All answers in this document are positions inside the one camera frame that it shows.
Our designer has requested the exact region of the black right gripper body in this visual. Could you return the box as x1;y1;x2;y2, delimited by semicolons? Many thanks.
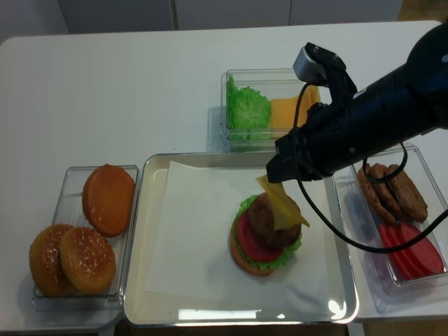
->
275;103;354;181

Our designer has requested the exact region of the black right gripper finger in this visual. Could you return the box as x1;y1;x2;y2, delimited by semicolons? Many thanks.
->
266;154;300;183

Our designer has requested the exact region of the yellow cheese slice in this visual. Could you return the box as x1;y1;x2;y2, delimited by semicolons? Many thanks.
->
256;175;310;231
269;85;321;130

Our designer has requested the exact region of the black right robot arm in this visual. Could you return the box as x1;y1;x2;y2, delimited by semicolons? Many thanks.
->
266;24;447;183

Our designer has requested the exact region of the yellow cheese slice in container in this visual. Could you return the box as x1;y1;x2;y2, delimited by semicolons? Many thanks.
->
269;85;321;130

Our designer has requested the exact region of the clear lettuce cheese container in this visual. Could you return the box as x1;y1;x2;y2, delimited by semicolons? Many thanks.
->
220;69;305;152

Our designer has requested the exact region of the burger meat patty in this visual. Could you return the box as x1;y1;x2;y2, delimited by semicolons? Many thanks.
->
248;192;301;249

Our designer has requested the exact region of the brown meat patty middle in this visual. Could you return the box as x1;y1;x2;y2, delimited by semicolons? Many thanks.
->
366;164;404;225

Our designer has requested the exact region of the brown meat patty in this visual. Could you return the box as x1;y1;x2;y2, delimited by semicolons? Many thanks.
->
366;164;404;225
357;168;396;225
387;171;428;223

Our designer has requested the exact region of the brown meat patty left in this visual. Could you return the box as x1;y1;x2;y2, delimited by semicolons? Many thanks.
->
357;168;396;225

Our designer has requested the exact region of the green lettuce leaf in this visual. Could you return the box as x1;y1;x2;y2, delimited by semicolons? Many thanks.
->
226;75;271;141

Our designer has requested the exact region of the burger tomato slice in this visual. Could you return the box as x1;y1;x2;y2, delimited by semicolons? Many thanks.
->
237;211;284;263

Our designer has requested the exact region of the burger lettuce leaf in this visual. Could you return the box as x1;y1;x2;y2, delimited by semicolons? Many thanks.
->
234;195;302;270

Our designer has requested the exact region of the burger bottom bun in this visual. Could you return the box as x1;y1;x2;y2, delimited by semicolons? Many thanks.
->
230;220;274;277

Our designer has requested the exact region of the brown meat patty right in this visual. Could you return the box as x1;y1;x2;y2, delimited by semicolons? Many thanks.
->
387;171;428;223

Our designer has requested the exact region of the red tomato slice left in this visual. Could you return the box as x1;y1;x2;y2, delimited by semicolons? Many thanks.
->
379;224;405;262

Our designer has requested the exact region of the red tomato slice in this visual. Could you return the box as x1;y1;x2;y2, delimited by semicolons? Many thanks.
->
398;224;445;277
379;224;405;262
384;223;424;277

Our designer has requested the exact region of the white paper sheet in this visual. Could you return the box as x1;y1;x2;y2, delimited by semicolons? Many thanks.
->
144;162;328;313

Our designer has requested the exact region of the metal serving tray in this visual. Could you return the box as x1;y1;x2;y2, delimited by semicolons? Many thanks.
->
124;152;359;326

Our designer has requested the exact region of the red tomato slice middle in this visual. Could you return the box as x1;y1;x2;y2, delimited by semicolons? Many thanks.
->
384;223;424;277

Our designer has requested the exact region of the red tomato slice right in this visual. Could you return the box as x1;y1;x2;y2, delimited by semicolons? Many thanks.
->
398;224;445;277

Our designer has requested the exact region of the clear patty tomato container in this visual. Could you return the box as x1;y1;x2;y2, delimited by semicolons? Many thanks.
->
334;143;448;288

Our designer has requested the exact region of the plain orange bottom bun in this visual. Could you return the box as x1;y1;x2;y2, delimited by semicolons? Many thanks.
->
82;164;135;237

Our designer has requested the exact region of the sesame top bun right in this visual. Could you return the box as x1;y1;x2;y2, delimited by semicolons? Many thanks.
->
59;227;116;295

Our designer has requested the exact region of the sesame bun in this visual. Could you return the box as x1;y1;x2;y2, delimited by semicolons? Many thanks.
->
29;224;77;297
59;227;116;295

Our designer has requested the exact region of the clear plastic bun container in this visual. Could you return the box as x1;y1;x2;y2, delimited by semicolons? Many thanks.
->
32;165;141;311

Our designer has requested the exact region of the sesame top bun left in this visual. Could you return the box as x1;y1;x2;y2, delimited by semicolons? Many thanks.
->
29;224;77;297

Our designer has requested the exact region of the black camera cable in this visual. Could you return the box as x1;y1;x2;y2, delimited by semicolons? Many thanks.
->
292;82;448;253

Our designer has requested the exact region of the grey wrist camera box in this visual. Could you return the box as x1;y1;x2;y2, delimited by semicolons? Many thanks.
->
293;44;326;86

